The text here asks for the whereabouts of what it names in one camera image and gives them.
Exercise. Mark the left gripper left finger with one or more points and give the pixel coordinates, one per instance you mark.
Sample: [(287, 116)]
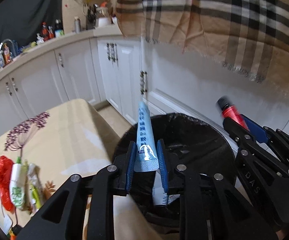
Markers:
[(84, 201)]

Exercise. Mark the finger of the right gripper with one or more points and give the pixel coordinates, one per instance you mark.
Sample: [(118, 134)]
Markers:
[(239, 139), (277, 140)]

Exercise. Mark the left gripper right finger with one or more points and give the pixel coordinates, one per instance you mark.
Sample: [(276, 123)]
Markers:
[(210, 207)]

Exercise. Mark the colourful wrapper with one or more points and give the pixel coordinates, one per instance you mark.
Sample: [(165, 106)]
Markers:
[(36, 197)]

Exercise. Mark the blue white tube wrapper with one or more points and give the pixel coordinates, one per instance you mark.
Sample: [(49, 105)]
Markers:
[(146, 157)]

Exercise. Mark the green yellow spray bottle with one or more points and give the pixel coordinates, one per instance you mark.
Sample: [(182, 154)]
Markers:
[(14, 231)]

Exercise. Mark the black trash bin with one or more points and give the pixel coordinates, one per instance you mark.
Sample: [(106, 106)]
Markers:
[(197, 145)]

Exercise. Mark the white kitchen cabinets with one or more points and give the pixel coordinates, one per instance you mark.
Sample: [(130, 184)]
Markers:
[(102, 66)]

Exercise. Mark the white green snack wrapper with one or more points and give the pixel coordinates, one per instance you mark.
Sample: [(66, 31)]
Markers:
[(17, 186)]

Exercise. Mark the red plastic bag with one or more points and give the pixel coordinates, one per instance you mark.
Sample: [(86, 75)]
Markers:
[(6, 165)]

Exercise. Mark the floral beige tablecloth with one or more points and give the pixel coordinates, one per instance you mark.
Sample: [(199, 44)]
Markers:
[(75, 139)]

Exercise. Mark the plaid beige scarf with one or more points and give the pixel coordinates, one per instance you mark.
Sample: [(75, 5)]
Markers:
[(248, 37)]

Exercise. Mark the orange dish soap bottle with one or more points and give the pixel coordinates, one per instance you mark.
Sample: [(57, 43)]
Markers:
[(6, 54)]

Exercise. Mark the white blue detergent bottle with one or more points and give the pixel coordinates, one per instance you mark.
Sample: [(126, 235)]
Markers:
[(2, 63)]

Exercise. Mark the dark soy sauce bottle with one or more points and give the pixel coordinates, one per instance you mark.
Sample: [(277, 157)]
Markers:
[(59, 31)]

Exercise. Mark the steel thermos bottle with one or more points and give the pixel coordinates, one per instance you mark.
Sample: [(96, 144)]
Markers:
[(77, 24)]

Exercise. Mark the white blender orange lid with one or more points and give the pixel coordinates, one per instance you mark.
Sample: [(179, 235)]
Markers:
[(102, 15)]

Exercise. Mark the black knife block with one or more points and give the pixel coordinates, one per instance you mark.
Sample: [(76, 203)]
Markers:
[(91, 17)]

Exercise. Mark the black window curtain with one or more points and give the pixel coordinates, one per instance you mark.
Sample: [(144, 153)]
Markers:
[(21, 20)]

